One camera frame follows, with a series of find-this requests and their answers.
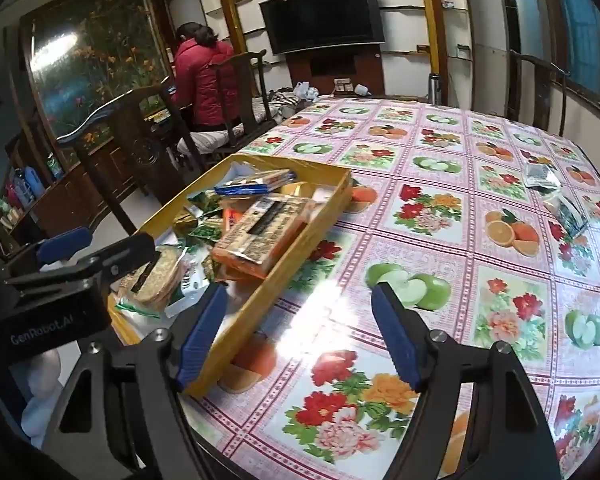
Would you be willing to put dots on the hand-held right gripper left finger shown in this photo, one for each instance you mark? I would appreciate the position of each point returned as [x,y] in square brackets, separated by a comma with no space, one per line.
[200,340]

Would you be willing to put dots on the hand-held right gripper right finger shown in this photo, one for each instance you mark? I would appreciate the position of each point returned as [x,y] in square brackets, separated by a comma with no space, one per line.
[397,340]

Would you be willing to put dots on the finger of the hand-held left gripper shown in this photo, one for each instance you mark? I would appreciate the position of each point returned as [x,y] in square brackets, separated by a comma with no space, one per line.
[125,256]
[62,245]

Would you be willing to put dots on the round cracker packet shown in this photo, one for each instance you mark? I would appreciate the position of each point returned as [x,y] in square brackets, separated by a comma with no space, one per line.
[157,275]

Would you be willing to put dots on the yellow cardboard box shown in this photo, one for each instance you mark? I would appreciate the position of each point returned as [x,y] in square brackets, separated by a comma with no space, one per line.
[325,195]

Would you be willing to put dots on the dark wooden sideboard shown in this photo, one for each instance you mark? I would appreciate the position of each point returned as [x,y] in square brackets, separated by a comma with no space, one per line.
[70,195]

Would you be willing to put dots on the white and green snack packet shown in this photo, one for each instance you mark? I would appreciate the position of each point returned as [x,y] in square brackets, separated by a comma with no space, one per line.
[192,285]

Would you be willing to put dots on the gold snack packet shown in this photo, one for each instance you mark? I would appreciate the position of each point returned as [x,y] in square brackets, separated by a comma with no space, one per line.
[184,222]

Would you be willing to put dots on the blue plastic bottle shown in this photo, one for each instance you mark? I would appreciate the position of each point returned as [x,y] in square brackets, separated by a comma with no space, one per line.
[33,181]

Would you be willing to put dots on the green plastic bottle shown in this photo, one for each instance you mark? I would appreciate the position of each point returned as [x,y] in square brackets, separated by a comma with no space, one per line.
[55,166]

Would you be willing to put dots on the dark wooden chair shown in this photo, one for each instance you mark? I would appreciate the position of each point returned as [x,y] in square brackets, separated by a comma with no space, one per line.
[240,95]
[535,90]
[130,150]

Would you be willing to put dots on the large orange snack packet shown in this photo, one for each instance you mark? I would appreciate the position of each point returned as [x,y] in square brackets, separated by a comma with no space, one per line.
[262,237]

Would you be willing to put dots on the floral fruit tablecloth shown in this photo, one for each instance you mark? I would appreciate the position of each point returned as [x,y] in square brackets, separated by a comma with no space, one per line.
[470,240]

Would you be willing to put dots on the blue snack packet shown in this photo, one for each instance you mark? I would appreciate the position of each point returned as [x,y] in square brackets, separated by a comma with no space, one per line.
[255,184]

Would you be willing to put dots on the striped seat cushion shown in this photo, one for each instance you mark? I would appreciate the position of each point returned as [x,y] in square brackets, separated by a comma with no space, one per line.
[215,136]

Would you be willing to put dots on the large flower painting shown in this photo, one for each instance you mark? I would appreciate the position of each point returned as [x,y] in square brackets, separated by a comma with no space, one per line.
[95,55]

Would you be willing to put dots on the silver and green snack packet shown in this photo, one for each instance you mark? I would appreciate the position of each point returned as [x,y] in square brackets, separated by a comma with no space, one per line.
[566,216]

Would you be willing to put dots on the white plastic bag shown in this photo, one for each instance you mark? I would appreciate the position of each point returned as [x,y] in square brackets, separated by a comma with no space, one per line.
[305,91]

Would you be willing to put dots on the metal thermos flask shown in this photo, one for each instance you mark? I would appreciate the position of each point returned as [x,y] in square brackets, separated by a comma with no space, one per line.
[434,89]

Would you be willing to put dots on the black television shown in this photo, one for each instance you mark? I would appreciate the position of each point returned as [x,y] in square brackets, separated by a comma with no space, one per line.
[322,15]

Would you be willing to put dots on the silver tower air conditioner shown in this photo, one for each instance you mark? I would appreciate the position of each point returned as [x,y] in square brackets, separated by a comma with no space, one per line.
[520,35]

